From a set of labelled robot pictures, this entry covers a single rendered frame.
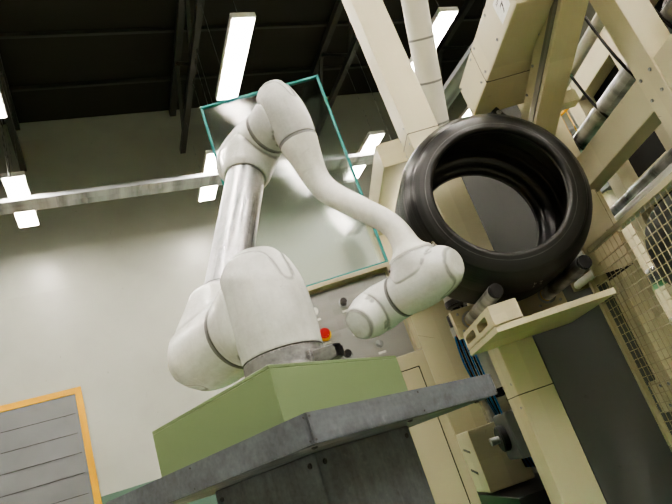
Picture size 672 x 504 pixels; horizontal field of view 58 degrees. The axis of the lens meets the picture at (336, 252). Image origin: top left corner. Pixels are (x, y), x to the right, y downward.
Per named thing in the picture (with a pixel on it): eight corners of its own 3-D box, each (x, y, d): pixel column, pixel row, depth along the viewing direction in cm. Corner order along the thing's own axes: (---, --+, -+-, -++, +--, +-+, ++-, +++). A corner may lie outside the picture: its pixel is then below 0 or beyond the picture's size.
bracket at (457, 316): (458, 340, 207) (447, 313, 210) (565, 304, 211) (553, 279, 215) (460, 338, 204) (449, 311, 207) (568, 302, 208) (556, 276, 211)
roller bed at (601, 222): (573, 292, 226) (539, 222, 236) (610, 280, 228) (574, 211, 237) (595, 276, 207) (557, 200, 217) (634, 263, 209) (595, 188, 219)
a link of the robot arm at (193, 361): (198, 352, 113) (145, 391, 127) (270, 380, 121) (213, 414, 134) (247, 96, 162) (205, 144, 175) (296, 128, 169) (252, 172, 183)
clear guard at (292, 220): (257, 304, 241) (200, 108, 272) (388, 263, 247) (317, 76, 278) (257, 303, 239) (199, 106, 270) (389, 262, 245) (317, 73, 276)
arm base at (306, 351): (306, 362, 96) (296, 329, 98) (222, 408, 108) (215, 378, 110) (375, 357, 110) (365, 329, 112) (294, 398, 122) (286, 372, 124)
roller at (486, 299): (462, 314, 208) (475, 312, 208) (465, 327, 206) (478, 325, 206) (486, 284, 175) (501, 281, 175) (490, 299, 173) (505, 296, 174)
